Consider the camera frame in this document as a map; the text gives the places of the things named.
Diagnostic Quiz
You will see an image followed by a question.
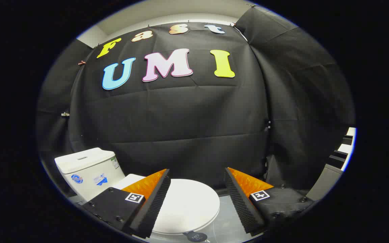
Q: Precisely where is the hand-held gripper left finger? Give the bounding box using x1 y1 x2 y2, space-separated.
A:
82 169 172 239

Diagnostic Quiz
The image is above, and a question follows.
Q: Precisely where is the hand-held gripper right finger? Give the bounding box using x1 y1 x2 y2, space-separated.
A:
224 167 316 237

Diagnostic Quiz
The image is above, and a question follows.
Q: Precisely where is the black round lid handle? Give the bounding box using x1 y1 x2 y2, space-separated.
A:
183 231 208 243

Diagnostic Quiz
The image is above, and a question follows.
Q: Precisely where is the grey panel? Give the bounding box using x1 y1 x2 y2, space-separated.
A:
306 164 343 201

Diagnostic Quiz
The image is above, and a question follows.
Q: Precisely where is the white toilet lid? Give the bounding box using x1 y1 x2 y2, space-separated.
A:
112 174 221 235

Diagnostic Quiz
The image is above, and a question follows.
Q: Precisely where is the white panel with black slots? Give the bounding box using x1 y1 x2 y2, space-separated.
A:
329 127 357 171

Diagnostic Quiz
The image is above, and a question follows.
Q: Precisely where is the black backdrop cloth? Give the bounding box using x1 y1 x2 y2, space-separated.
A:
36 5 356 200

